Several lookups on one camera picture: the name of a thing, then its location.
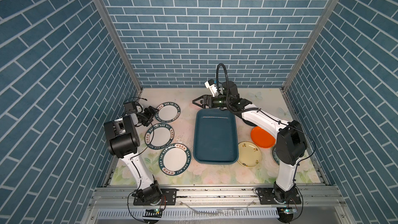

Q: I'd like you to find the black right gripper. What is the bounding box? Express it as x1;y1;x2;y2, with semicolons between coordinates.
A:
193;95;231;109

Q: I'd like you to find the green-rimmed white plate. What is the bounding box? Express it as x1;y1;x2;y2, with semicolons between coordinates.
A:
155;102;181;123
145;123;174;150
159;143;192;176

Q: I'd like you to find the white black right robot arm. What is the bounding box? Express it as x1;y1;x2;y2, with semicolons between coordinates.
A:
192;79;307;204

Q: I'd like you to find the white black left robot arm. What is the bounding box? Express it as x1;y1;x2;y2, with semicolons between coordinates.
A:
104;106;163;205

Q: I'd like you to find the teal plastic bin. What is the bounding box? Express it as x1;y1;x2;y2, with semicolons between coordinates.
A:
193;108;238;165

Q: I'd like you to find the orange plastic plate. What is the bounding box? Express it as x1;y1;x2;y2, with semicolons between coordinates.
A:
250;127;276;148

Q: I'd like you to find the cream yellow floral plate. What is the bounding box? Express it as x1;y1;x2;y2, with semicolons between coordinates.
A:
238;142;262;168

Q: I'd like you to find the blue white floral plate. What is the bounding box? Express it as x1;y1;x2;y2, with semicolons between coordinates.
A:
272;146;280;165

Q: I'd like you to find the left controller board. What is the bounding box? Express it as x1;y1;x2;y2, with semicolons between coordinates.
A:
143;208;163;219

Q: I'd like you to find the controller board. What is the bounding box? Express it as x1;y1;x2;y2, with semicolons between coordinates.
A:
143;208;163;219
278;207;297;216

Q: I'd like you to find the right controller board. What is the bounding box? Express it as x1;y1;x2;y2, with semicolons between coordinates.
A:
278;207;297;216

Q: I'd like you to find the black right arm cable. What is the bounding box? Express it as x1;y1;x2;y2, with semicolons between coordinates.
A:
216;63;262;114

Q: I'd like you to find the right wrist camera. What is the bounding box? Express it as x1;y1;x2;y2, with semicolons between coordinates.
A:
205;79;219;97

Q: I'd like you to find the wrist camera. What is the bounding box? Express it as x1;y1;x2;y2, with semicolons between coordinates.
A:
123;101;137;114
205;79;219;97

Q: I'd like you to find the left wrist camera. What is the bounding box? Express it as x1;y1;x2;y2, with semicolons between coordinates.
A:
123;101;137;114

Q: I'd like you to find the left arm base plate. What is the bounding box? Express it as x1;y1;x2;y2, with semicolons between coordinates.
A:
133;188;177;206

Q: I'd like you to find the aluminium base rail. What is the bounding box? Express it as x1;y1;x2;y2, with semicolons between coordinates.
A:
83;184;354;224

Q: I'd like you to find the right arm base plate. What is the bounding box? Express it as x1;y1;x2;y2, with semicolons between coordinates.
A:
255;187;302;205

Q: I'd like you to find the left aluminium corner post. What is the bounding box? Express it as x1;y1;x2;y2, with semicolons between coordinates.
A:
92;0;143;94

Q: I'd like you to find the aluminium corner post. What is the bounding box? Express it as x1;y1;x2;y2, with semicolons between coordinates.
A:
92;0;143;94
281;0;355;91

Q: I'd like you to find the right aluminium corner post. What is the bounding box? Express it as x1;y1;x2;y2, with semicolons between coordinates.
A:
281;0;355;91

